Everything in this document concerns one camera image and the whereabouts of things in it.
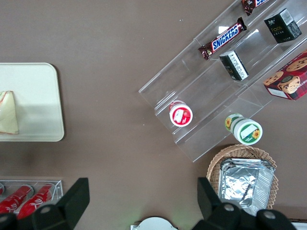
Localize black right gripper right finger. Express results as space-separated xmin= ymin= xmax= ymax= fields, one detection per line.
xmin=191 ymin=177 xmax=298 ymax=230

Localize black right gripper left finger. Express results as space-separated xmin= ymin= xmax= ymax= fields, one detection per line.
xmin=0 ymin=177 xmax=90 ymax=230

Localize triangle sandwich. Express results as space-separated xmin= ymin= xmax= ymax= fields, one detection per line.
xmin=0 ymin=90 xmax=20 ymax=135

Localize light tan wicker basket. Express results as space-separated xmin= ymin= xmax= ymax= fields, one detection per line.
xmin=206 ymin=143 xmax=280 ymax=211

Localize cream rectangular tray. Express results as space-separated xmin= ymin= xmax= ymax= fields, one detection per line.
xmin=0 ymin=62 xmax=65 ymax=142

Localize clear acrylic bottle box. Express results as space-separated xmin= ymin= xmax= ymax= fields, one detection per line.
xmin=0 ymin=179 xmax=64 ymax=214

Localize red cola bottle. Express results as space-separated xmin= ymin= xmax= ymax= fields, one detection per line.
xmin=0 ymin=184 xmax=35 ymax=214
xmin=17 ymin=183 xmax=57 ymax=220

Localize aluminium foil container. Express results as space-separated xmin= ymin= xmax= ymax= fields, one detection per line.
xmin=218 ymin=158 xmax=276 ymax=217

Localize green sunflower yogurt cup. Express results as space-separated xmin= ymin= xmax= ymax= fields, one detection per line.
xmin=224 ymin=113 xmax=263 ymax=146

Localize red lid yogurt cup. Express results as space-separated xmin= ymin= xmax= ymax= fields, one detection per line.
xmin=168 ymin=100 xmax=194 ymax=128

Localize clear acrylic stepped display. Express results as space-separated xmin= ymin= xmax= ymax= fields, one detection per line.
xmin=138 ymin=0 xmax=307 ymax=163

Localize black carton box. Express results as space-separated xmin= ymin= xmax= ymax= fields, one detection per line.
xmin=219 ymin=50 xmax=249 ymax=81
xmin=263 ymin=8 xmax=303 ymax=45

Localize red chocolate chip cookie box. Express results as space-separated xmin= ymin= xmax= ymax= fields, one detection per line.
xmin=262 ymin=50 xmax=307 ymax=103

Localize Snickers chocolate bar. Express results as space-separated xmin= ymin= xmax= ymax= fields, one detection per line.
xmin=198 ymin=17 xmax=248 ymax=61
xmin=240 ymin=0 xmax=272 ymax=16

